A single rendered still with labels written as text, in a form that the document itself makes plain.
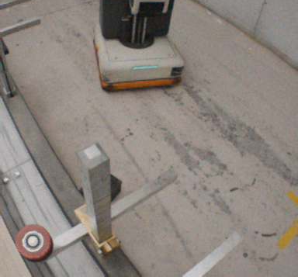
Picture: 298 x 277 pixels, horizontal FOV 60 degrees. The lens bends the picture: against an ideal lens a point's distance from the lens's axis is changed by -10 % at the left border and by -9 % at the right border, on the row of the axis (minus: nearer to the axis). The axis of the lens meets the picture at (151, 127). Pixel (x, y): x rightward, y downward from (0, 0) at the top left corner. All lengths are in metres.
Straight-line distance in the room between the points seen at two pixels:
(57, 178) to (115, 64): 1.23
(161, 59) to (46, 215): 1.47
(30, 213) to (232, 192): 1.25
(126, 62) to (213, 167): 0.93
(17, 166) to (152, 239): 0.84
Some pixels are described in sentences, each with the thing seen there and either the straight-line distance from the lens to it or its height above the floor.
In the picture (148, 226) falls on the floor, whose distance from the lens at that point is 1.59.
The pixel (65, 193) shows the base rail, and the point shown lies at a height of 0.70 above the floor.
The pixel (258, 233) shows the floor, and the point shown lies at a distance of 1.76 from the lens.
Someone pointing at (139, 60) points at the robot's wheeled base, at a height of 0.28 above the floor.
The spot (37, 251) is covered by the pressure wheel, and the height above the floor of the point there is 0.91.
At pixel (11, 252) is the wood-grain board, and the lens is 0.64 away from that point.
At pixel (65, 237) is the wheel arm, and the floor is 0.82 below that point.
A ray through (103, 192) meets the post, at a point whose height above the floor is 1.08.
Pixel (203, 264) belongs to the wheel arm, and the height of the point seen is 0.84.
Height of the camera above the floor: 1.49
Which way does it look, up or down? 49 degrees down
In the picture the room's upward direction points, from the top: 10 degrees clockwise
